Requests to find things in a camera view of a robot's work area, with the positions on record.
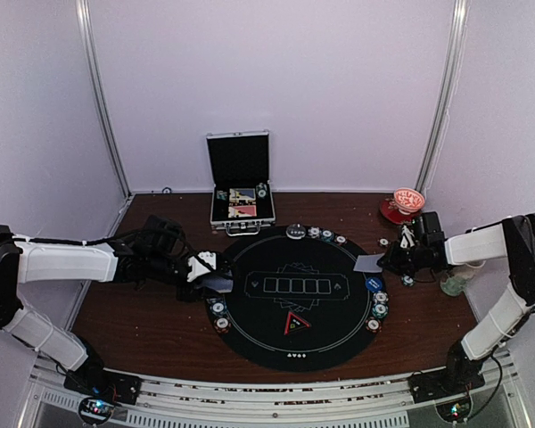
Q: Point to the red patterned bowl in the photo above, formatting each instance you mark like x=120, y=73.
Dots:
x=408, y=201

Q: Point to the blue card deck box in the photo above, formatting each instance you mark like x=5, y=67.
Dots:
x=242, y=195

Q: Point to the green ceramic mug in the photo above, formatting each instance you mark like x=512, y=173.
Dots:
x=456, y=280

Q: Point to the left aluminium frame post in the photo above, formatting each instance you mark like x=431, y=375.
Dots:
x=101, y=106

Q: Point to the green blue chip stack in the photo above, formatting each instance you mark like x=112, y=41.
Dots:
x=407, y=281

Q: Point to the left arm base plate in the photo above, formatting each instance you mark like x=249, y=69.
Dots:
x=115, y=387

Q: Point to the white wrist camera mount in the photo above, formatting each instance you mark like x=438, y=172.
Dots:
x=406, y=237
x=201, y=264

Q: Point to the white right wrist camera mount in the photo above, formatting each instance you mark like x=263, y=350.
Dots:
x=406, y=237

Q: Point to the blue small blind button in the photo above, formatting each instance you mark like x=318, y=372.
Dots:
x=374, y=284

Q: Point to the aluminium frame post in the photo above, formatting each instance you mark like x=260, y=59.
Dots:
x=448, y=86
x=101, y=106

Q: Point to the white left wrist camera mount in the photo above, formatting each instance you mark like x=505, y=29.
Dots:
x=201, y=264

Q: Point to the card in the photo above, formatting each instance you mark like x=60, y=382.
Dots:
x=368, y=264

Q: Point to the red triangle all-in marker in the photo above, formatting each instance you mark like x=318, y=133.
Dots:
x=294, y=323

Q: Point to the right aluminium frame post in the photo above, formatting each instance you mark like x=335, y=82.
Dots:
x=448, y=86

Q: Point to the red saucer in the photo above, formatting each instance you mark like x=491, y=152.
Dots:
x=391, y=212

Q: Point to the blue patterned card deck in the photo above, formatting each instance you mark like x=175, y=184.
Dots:
x=217, y=284

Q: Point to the round black poker mat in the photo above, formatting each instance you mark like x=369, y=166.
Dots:
x=310, y=277

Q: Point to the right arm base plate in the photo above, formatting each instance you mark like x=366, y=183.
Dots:
x=439, y=384

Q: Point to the clear dealer button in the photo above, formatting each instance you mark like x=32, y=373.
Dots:
x=296, y=231

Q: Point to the blue chips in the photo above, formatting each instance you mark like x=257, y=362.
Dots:
x=314, y=232
x=380, y=297

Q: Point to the aluminium poker case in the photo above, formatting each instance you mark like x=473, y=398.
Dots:
x=240, y=160

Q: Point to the red card deck box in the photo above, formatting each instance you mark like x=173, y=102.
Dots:
x=242, y=211

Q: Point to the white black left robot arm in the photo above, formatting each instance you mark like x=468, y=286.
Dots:
x=157, y=251

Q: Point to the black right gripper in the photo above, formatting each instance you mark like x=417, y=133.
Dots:
x=390, y=262

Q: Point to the green chips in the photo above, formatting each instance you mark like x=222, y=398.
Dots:
x=327, y=235
x=380, y=310
x=218, y=308

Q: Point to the green chip stack in case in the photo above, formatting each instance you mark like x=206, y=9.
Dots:
x=262, y=190

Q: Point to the orange chips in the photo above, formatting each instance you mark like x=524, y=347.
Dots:
x=340, y=239
x=373, y=325
x=222, y=325

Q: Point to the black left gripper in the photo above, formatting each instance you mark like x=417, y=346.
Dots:
x=191, y=293

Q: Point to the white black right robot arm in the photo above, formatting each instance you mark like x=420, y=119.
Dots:
x=508, y=244

